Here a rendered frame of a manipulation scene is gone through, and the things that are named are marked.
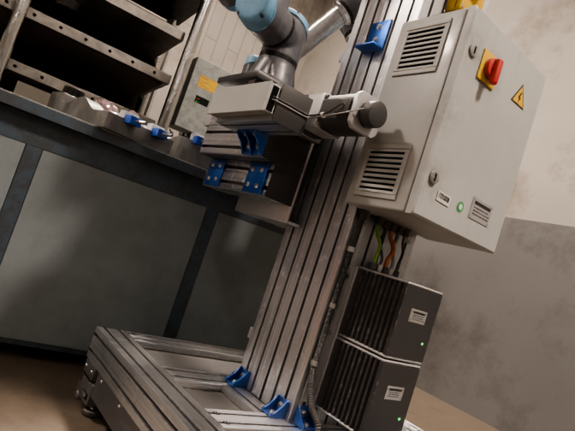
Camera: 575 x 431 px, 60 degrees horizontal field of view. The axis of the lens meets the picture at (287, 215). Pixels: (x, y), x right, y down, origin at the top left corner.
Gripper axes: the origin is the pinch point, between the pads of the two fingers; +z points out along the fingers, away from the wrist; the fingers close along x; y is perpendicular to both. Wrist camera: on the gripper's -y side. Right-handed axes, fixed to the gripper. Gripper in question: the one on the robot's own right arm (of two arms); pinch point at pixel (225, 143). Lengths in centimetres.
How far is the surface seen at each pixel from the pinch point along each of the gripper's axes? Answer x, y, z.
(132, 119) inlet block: -38.4, 14.3, 7.3
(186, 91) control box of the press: 2, -85, -33
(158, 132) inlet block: -28.3, 11.2, 7.4
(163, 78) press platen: -13, -79, -33
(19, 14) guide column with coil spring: -81, -74, -30
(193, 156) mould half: -11.0, 2.0, 9.4
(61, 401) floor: -34, 31, 93
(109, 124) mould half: -43.9, 12.7, 11.3
